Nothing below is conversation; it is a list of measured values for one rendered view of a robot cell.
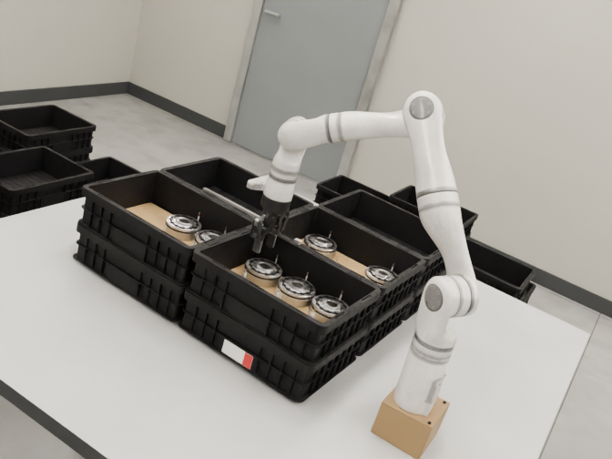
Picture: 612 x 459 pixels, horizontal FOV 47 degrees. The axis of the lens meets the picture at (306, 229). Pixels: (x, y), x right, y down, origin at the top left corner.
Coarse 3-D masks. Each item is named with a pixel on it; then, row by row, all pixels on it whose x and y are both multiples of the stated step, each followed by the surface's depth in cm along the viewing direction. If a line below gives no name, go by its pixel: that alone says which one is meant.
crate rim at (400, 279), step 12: (336, 216) 217; (360, 228) 213; (384, 240) 210; (408, 252) 206; (336, 264) 186; (420, 264) 201; (360, 276) 184; (396, 276) 190; (408, 276) 195; (384, 288) 181
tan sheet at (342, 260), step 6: (336, 252) 217; (336, 258) 214; (342, 258) 215; (348, 258) 216; (342, 264) 211; (348, 264) 212; (354, 264) 213; (360, 264) 214; (354, 270) 209; (360, 270) 210
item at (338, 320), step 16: (224, 240) 181; (288, 240) 192; (320, 256) 188; (224, 272) 168; (240, 288) 166; (256, 288) 164; (272, 304) 162; (288, 304) 161; (352, 304) 169; (368, 304) 175; (304, 320) 158; (336, 320) 160
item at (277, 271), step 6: (252, 258) 192; (258, 258) 193; (246, 264) 188; (252, 264) 188; (276, 264) 192; (252, 270) 185; (258, 270) 186; (276, 270) 189; (264, 276) 184; (270, 276) 185; (276, 276) 186
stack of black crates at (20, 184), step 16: (0, 160) 274; (16, 160) 282; (32, 160) 289; (48, 160) 291; (64, 160) 286; (0, 176) 278; (16, 176) 284; (32, 176) 287; (48, 176) 291; (64, 176) 289; (80, 176) 275; (0, 192) 253; (16, 192) 250; (32, 192) 256; (48, 192) 265; (64, 192) 271; (80, 192) 280; (0, 208) 254; (16, 208) 255; (32, 208) 261
